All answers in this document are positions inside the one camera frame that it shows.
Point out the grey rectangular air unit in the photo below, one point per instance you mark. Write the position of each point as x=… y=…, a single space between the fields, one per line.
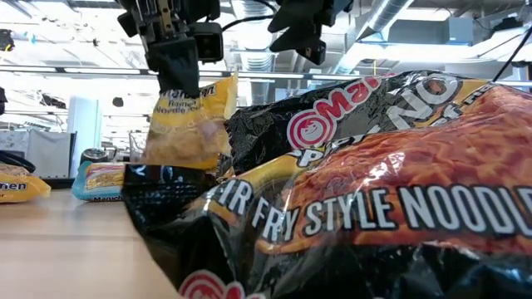
x=432 y=31

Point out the grey partition panel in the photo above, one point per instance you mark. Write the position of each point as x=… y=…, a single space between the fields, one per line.
x=45 y=149

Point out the yellow Maruchan ramen pack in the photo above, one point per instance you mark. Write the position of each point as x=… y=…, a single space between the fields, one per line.
x=21 y=187
x=187 y=133

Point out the black round bin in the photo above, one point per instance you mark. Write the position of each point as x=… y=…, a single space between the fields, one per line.
x=94 y=155

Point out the silver spiral ventilation duct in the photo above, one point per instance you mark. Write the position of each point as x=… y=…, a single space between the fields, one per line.
x=257 y=62

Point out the black ceiling spotlight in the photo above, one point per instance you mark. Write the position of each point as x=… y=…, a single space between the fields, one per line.
x=118 y=101

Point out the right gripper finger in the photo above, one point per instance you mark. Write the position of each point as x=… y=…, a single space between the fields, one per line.
x=307 y=43
x=299 y=16

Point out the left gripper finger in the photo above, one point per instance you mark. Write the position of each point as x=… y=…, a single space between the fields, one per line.
x=176 y=66

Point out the blue Maruchan ramen pack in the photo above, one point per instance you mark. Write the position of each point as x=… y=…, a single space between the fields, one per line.
x=99 y=180

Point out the silver slanted ventilation duct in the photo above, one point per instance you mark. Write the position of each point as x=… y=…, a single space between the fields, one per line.
x=386 y=16

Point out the black ceiling device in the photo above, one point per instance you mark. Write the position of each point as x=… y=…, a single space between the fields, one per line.
x=5 y=40

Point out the black Maruchan fire noodle pack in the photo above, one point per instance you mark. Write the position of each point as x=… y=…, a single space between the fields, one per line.
x=266 y=137
x=415 y=174

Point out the white column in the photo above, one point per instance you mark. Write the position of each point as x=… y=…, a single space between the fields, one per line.
x=85 y=124

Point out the long ceiling light rail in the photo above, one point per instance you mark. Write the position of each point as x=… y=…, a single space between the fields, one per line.
x=83 y=71

